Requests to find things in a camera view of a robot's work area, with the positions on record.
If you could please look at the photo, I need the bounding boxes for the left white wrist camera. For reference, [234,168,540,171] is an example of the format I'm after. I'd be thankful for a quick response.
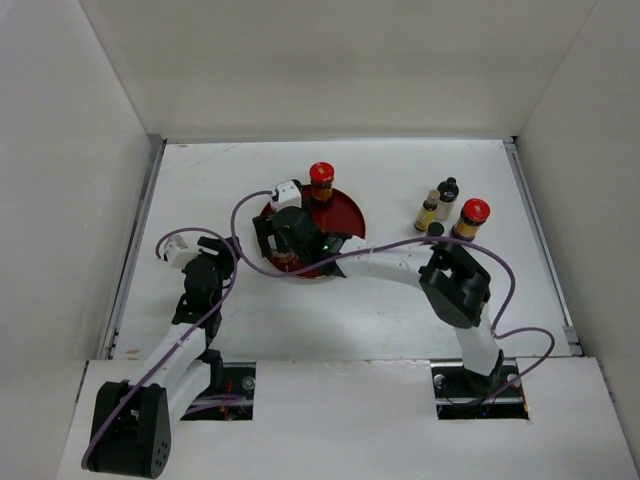
[161,235,196,270]

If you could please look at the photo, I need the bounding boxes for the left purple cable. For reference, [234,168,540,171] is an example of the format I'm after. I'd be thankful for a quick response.
[80,226,244,471]

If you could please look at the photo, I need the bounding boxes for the beige cap yellow bottle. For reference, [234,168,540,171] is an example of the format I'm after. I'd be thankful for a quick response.
[414,189,440,232]

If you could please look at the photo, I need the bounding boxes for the red lid sauce jar right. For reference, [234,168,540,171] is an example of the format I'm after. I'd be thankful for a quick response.
[451,198,491,242]

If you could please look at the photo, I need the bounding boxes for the red lid sauce jar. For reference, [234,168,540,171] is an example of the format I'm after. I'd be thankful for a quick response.
[451,198,491,242]
[309,162,335,206]

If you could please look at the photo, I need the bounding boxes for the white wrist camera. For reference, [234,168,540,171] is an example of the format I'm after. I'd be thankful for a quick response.
[161,235,196,270]
[269,180,302,213]

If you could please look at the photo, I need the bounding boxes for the purple cable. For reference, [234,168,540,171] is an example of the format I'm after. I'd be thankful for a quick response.
[229,189,556,406]
[80,226,244,471]

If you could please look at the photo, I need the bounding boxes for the red lid sauce jar back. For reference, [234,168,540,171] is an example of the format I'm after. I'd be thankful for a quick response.
[309,162,335,206]

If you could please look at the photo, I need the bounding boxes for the black cap dark bottle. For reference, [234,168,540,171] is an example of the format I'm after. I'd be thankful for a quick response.
[435,177,459,222]

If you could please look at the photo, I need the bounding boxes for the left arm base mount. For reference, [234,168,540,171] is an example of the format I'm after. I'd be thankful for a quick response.
[182,350,257,421]

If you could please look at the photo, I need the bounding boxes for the red round tray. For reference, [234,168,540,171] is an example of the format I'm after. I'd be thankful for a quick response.
[258,183,366,279]

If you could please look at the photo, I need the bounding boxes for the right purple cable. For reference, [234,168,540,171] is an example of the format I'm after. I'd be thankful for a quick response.
[229,189,556,406]

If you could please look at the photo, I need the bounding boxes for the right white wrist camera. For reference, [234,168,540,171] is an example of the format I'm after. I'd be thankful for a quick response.
[269,180,302,213]

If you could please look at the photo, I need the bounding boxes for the white lid pink jar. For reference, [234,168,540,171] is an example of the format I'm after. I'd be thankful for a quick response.
[268,236,298,268]

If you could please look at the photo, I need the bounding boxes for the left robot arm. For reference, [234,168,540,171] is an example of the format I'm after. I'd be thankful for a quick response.
[81,230,239,479]

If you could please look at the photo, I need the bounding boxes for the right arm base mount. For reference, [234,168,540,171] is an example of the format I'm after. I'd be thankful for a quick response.
[431,360,529,420]

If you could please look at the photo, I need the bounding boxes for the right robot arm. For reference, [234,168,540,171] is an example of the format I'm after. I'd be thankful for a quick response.
[253,206,504,396]

